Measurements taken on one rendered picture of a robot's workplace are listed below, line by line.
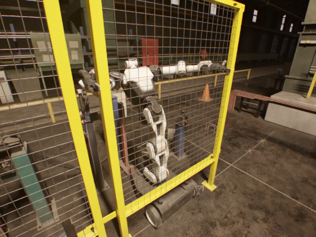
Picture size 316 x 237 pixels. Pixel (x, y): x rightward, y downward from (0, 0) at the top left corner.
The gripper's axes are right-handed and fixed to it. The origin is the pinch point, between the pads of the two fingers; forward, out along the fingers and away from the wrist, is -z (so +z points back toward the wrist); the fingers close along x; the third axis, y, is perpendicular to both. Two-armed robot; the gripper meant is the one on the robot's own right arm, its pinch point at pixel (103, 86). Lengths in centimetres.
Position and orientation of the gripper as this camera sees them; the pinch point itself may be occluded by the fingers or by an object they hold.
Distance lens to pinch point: 85.0
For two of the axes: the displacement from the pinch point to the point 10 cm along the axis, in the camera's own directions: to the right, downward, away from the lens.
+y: 0.0, 9.2, 4.0
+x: 7.9, -2.4, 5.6
